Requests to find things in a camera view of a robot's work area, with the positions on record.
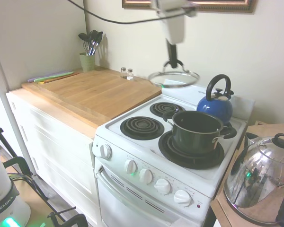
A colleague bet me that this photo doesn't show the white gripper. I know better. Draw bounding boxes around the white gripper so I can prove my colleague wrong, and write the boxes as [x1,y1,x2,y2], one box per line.
[160,8,186,69]

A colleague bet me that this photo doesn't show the glass pot lid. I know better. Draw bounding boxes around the glass pot lid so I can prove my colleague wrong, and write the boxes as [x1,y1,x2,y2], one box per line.
[147,60,201,89]

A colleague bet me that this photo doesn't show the black cooking pot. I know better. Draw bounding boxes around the black cooking pot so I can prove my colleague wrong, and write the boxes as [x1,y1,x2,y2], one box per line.
[161,110,238,156]

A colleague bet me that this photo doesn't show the small black coil burner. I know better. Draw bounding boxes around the small black coil burner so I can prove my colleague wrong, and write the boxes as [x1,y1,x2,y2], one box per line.
[149,102,186,117]

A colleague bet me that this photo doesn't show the gold framed painting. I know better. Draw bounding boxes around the gold framed painting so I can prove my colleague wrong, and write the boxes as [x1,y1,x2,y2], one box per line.
[121,0,257,14]

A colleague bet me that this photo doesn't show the blue whistling kettle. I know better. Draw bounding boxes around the blue whistling kettle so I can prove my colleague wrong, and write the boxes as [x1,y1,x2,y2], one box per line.
[196,73,235,125]

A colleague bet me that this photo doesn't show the medium black coil burner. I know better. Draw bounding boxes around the medium black coil burner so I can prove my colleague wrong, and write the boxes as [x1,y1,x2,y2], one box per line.
[120,116,165,140]

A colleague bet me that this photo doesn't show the black slotted spatula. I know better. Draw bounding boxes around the black slotted spatula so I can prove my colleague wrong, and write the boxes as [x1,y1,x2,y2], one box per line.
[89,29,98,56]

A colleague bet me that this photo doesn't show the large wooden cutting board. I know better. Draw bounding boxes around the large wooden cutting board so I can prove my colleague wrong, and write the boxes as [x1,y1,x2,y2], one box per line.
[21,70,162,130]

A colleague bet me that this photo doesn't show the green utensil cup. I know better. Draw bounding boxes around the green utensil cup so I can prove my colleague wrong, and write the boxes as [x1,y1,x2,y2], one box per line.
[79,52,96,73]

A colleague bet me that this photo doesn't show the black coil burner under kettle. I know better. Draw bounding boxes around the black coil burner under kettle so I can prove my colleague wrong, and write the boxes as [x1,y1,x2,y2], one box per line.
[221,120,235,130]

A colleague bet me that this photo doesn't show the black kitchen utensils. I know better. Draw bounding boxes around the black kitchen utensils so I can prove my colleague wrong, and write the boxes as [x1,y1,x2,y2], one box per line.
[78,32,89,56]

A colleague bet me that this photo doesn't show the large black coil burner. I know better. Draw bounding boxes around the large black coil burner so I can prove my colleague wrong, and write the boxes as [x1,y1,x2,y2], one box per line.
[158,130,226,170]

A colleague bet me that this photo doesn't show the orange cutting mat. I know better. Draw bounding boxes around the orange cutting mat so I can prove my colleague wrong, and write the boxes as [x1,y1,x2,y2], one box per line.
[43,72,80,84]

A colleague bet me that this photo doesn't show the green cutting mat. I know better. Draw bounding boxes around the green cutting mat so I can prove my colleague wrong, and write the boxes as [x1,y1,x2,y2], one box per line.
[33,71,75,84]

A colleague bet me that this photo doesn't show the big white oven knob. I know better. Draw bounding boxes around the big white oven knob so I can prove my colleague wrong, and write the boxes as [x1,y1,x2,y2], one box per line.
[99,142,113,159]

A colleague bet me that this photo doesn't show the white burner knob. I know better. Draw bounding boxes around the white burner knob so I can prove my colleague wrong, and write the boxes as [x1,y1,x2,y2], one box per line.
[154,178,172,195]
[173,189,193,207]
[139,168,153,184]
[124,159,138,175]

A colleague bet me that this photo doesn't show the colourful flat utensils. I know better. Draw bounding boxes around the colourful flat utensils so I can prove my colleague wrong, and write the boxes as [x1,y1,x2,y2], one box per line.
[27,70,73,83]

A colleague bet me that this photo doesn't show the shiny steel kettle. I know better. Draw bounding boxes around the shiny steel kettle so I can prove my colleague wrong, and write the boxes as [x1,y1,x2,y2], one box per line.
[223,132,284,225]

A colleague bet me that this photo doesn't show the white counter cabinet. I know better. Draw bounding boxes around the white counter cabinet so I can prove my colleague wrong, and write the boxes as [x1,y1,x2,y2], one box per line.
[5,90,103,226]

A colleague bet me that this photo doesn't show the white electric stove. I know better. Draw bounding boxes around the white electric stove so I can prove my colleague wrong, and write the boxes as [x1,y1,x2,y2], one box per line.
[92,88,256,227]

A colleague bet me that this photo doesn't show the black tripod stand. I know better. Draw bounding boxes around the black tripod stand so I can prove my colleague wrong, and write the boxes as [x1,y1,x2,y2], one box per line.
[0,117,18,159]

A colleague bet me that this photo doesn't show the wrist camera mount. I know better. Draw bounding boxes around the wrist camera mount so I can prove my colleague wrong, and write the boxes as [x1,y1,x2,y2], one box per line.
[183,4,198,18]

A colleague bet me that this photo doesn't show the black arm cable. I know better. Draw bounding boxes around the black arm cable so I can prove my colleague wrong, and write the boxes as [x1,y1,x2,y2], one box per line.
[65,0,197,25]

